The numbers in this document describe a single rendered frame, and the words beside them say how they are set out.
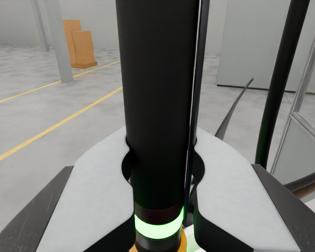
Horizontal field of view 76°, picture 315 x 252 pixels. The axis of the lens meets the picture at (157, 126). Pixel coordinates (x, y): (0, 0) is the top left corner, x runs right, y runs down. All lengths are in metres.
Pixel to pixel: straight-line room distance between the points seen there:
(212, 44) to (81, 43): 7.04
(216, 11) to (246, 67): 6.96
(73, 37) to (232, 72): 5.53
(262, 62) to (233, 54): 0.69
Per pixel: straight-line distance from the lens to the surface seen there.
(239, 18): 5.49
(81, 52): 8.24
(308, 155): 1.43
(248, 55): 5.55
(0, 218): 2.37
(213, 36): 12.20
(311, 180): 0.29
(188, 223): 0.40
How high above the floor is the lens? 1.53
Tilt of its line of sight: 27 degrees down
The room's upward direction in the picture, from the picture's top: straight up
